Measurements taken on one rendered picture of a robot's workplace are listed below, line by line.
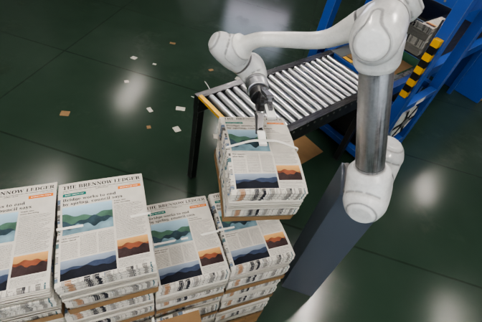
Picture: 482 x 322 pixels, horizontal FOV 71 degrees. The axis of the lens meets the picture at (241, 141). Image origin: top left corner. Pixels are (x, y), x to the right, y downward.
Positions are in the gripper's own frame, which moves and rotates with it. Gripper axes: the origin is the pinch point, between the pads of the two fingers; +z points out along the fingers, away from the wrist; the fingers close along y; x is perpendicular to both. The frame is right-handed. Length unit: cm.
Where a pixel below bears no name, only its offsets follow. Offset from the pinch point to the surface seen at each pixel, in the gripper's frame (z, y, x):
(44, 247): 31, 19, 71
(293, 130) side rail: -50, 55, -38
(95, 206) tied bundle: 17, 21, 59
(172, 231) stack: 17, 45, 33
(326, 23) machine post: -160, 48, -90
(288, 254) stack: 29, 45, -14
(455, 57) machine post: -119, 44, -185
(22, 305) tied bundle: 46, 24, 75
